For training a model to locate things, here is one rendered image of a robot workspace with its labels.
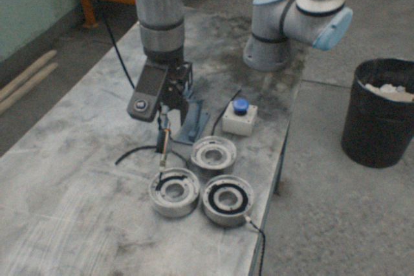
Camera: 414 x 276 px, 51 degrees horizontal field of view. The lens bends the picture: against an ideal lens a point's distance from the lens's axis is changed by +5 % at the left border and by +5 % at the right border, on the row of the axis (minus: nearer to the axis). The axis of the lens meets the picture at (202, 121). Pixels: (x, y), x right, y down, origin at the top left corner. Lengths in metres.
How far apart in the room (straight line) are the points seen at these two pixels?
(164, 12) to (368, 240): 1.46
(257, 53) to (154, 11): 0.63
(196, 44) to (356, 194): 1.07
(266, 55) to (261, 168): 0.41
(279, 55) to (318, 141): 1.06
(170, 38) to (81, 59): 2.24
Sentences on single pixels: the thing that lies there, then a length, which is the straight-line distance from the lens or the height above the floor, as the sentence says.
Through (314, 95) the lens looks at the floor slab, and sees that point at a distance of 2.57.
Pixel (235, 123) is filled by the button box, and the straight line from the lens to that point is 1.01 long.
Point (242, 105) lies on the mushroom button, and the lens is 1.01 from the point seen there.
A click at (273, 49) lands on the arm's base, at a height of 0.87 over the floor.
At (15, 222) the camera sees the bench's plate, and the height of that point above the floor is 0.80.
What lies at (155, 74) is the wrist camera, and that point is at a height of 1.10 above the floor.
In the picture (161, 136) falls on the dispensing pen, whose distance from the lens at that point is 0.82.
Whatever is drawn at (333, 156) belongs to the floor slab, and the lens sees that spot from 2.20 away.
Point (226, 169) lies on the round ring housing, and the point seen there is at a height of 0.83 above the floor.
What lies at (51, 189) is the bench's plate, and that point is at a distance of 0.97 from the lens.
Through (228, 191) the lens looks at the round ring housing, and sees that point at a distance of 0.88.
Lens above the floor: 1.50
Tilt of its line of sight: 41 degrees down
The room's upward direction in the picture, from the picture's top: straight up
